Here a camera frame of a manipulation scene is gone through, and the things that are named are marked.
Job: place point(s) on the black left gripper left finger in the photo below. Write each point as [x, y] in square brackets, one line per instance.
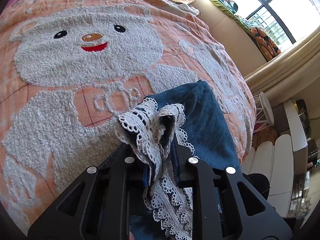
[119, 177]

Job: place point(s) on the peach bear bedspread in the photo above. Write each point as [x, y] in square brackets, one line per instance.
[70, 67]

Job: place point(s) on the blue jeans with white lace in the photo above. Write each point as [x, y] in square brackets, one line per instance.
[215, 126]

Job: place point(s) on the orange patterned cloth on sill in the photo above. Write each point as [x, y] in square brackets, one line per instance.
[267, 46]

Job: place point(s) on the window with dark frame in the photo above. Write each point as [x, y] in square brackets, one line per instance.
[286, 21]

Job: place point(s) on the green window seat cushion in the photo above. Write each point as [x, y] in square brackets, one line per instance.
[228, 13]

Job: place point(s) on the white wire side table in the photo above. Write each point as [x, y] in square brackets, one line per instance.
[264, 114]

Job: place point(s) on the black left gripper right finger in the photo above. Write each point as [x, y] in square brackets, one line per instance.
[190, 171]

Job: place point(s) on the cream curtain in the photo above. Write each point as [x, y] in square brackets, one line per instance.
[289, 73]

